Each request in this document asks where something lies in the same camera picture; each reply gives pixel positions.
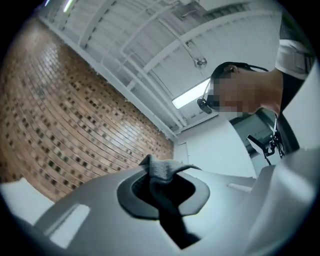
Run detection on rectangular ceiling light panel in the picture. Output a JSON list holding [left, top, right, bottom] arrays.
[[171, 78, 212, 110]]

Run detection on round ceiling fixture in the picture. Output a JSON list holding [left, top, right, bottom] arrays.
[[194, 56, 208, 68]]

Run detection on white ceiling pipe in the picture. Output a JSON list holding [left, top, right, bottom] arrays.
[[120, 6, 204, 76]]

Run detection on person's head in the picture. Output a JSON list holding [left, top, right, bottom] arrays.
[[209, 61, 285, 119]]

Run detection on black head-worn camera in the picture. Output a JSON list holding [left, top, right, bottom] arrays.
[[196, 74, 219, 115]]

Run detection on black lanyard with clip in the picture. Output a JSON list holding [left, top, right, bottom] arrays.
[[246, 116, 286, 166]]

